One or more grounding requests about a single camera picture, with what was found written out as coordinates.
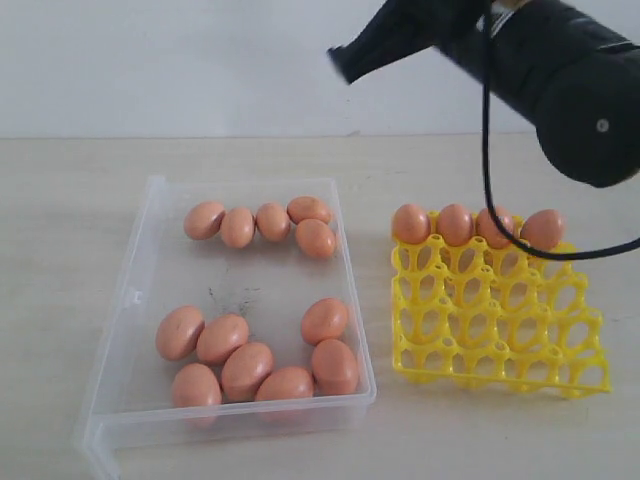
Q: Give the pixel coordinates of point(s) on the brown egg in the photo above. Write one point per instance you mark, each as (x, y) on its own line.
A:
(178, 333)
(334, 368)
(245, 370)
(273, 222)
(544, 230)
(292, 382)
(203, 221)
(221, 338)
(315, 239)
(308, 207)
(195, 385)
(325, 319)
(238, 227)

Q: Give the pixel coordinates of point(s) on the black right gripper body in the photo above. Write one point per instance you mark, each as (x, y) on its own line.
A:
(401, 28)

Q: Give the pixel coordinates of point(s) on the yellow plastic egg tray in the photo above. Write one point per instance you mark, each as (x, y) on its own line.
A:
(480, 316)

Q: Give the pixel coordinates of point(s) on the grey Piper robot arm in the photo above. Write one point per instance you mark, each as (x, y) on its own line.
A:
(575, 80)

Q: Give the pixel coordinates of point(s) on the brown egg placed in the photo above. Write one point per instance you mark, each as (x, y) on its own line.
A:
(486, 228)
(455, 225)
(410, 224)

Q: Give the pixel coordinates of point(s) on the clear plastic tray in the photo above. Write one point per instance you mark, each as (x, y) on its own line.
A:
(271, 285)

